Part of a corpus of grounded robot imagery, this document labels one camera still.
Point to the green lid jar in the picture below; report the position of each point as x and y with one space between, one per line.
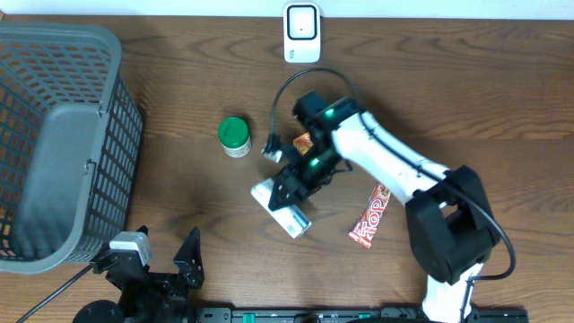
234 137

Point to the orange small carton box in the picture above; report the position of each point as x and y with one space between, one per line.
303 143

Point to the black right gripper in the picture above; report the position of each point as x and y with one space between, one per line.
298 191

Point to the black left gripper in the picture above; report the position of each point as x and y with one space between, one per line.
189 274

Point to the dark grey plastic basket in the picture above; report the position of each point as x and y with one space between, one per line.
70 140

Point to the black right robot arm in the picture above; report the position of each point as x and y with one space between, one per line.
451 231

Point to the red chocolate bar wrapper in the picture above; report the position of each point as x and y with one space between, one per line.
367 225

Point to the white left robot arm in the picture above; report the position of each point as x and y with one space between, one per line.
175 311

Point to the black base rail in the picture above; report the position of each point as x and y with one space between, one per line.
386 314

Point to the white Panadol medicine box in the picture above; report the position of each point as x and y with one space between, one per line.
290 218

